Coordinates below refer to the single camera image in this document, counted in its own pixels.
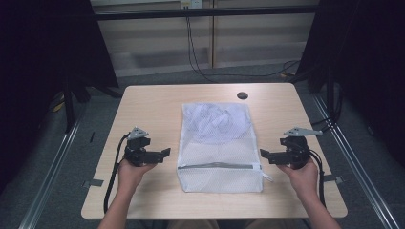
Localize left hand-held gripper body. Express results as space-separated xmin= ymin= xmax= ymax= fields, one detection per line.
xmin=123 ymin=126 xmax=162 ymax=167

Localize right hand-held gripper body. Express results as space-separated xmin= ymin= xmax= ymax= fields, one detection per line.
xmin=278 ymin=127 xmax=324 ymax=170

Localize white mesh laundry bag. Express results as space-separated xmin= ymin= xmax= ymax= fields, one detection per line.
xmin=176 ymin=101 xmax=274 ymax=194

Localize person's left hand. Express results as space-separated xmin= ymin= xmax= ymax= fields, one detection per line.
xmin=117 ymin=158 xmax=157 ymax=194

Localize person's right hand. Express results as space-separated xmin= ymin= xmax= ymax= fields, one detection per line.
xmin=276 ymin=158 xmax=319 ymax=201

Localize grey tape strip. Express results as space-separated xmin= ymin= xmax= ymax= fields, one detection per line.
xmin=81 ymin=178 xmax=105 ymax=189
xmin=320 ymin=174 xmax=345 ymax=185

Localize white crumpled garment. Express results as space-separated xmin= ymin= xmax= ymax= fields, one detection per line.
xmin=184 ymin=104 xmax=252 ymax=144

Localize person's right leg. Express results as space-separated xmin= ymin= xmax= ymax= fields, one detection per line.
xmin=245 ymin=219 xmax=309 ymax=229

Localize person's leg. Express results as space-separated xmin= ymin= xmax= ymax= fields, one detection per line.
xmin=245 ymin=219 xmax=309 ymax=229
xmin=166 ymin=219 xmax=221 ymax=229

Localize black metal stand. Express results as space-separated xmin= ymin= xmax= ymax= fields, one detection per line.
xmin=61 ymin=77 xmax=94 ymax=135
xmin=324 ymin=71 xmax=339 ymax=123

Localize person's left leg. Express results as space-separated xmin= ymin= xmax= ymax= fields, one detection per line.
xmin=166 ymin=219 xmax=221 ymax=229

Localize yellow floor object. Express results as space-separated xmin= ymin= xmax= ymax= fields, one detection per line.
xmin=52 ymin=100 xmax=67 ymax=114

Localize black curtain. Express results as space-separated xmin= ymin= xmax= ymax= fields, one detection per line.
xmin=0 ymin=0 xmax=119 ymax=195
xmin=295 ymin=0 xmax=405 ymax=168

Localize black horizontal bar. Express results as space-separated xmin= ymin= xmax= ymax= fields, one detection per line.
xmin=95 ymin=5 xmax=319 ymax=21

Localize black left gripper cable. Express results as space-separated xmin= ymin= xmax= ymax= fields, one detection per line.
xmin=103 ymin=133 xmax=131 ymax=215

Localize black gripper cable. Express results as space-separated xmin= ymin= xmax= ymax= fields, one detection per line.
xmin=103 ymin=133 xmax=131 ymax=215
xmin=308 ymin=149 xmax=328 ymax=208

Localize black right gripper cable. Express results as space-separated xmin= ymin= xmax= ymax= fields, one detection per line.
xmin=308 ymin=149 xmax=328 ymax=208

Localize black floor cables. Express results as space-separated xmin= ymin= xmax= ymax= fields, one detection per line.
xmin=310 ymin=87 xmax=344 ymax=137

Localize metal floor rail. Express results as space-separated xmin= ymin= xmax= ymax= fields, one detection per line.
xmin=310 ymin=93 xmax=401 ymax=229
xmin=18 ymin=109 xmax=84 ymax=229

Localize black wall cable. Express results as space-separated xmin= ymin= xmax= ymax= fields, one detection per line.
xmin=185 ymin=16 xmax=221 ymax=84
xmin=187 ymin=16 xmax=301 ymax=78

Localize white wall socket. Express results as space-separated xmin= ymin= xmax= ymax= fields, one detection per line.
xmin=180 ymin=0 xmax=204 ymax=10

